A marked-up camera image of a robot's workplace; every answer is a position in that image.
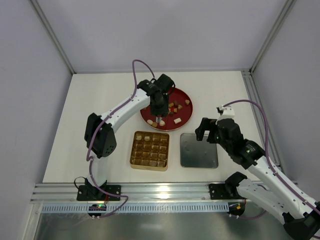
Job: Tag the white oval chocolate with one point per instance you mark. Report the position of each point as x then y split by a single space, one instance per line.
149 122
162 122

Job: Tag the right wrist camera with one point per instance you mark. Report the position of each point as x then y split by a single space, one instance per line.
226 112

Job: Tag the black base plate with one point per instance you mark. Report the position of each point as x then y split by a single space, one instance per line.
91 193
223 191

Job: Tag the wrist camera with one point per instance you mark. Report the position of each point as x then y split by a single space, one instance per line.
226 112
165 84

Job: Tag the white rectangular chocolate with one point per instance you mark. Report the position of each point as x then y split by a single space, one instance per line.
177 120

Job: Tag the aluminium rail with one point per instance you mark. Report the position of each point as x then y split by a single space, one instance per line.
154 191

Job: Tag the silver square tin lid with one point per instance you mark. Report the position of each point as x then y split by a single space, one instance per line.
197 154

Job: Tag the round red tray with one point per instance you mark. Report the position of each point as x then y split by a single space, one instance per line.
184 112

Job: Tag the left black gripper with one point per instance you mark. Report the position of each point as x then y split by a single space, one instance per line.
159 112

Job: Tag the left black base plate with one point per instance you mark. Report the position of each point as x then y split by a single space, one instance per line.
91 193

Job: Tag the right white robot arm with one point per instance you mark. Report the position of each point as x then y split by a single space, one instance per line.
300 216

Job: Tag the gold chocolate box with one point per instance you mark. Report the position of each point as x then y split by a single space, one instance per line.
152 154

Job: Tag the white oval chocolate left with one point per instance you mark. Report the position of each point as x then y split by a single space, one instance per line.
149 122

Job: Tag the slotted cable duct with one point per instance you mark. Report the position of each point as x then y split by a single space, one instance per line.
129 207

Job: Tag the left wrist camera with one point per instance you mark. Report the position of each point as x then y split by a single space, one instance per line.
165 84

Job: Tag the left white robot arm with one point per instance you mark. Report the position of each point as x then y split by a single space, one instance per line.
100 129

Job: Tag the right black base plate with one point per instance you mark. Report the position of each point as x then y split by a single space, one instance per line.
223 191

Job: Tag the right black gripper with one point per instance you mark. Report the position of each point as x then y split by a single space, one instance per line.
211 130

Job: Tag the white oval chocolate right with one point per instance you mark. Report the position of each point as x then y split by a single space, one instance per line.
162 122

